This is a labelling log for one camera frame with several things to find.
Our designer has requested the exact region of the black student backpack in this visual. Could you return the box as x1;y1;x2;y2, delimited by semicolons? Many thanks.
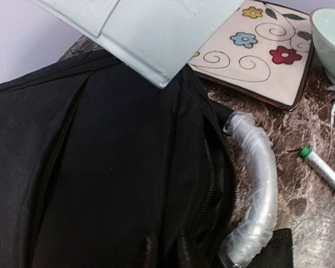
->
0;50;294;267

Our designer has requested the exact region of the grey notebook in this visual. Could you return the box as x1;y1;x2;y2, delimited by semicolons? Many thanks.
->
34;0;243;88

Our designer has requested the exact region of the floral ceramic tile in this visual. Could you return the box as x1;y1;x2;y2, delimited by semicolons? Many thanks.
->
189;1;314;111

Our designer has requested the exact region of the white pen with blue cap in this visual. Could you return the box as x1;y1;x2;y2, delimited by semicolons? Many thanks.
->
300;147;335;191

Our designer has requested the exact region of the pale green ceramic bowl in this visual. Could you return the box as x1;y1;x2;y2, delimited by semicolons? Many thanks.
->
310;8;335;85

